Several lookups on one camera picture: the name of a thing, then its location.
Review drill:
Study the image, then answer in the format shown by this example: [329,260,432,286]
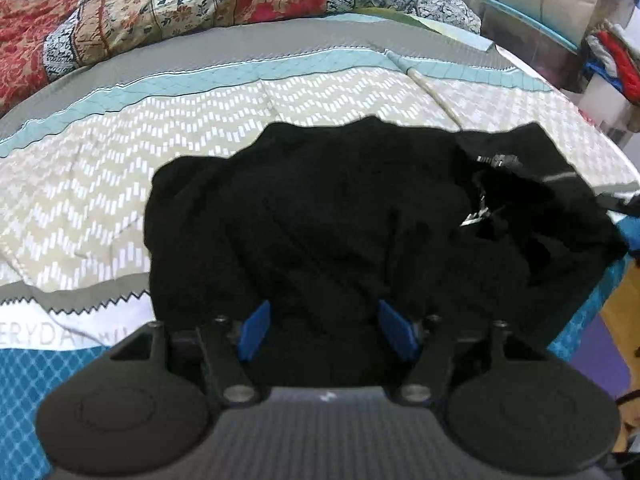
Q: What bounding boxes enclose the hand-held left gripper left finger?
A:
[107,300,272,409]

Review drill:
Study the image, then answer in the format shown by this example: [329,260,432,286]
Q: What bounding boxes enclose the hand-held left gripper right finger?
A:
[377,300,552,407]

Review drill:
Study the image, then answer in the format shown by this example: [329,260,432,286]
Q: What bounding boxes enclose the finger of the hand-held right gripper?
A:
[595,191,640,218]

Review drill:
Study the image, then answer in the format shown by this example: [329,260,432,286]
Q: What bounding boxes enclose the black pants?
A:
[144,116,629,389]

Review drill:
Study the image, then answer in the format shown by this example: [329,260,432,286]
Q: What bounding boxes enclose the white storage box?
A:
[577,77,640,133]

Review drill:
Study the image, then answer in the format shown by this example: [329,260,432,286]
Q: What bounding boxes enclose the pile of colourful clothes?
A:
[584,19,640,97]

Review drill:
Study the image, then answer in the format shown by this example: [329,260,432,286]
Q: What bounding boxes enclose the purple mat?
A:
[547,317,640,413]

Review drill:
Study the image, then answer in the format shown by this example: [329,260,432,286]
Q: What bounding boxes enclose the clear storage box teal lid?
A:
[481,0,583,93]

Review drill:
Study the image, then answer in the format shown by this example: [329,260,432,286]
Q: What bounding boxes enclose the teal grey beige patterned bedspread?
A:
[0,12,640,480]

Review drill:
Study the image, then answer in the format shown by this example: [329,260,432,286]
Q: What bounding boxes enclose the light blue yellow cloth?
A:
[352,6,446,28]

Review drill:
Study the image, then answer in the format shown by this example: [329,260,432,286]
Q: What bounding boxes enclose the floral patchwork quilt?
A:
[0,0,483,120]

